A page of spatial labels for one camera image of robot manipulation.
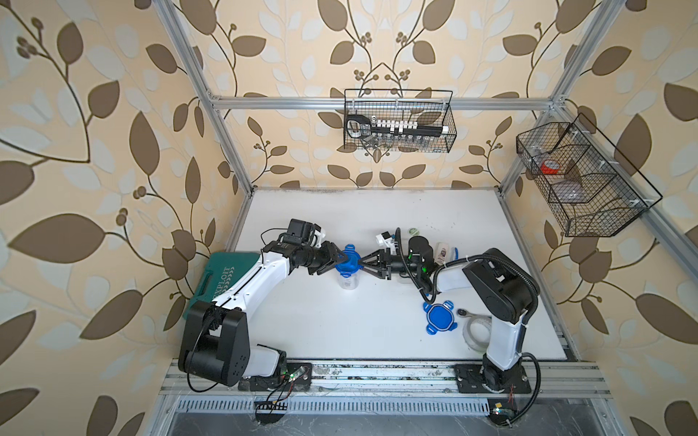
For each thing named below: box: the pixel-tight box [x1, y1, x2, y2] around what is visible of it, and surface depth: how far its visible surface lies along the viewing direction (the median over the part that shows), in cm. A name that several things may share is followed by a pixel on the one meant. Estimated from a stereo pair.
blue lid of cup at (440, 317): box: [422, 299, 459, 336], surface depth 87 cm
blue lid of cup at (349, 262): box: [334, 243, 364, 278], surface depth 84 cm
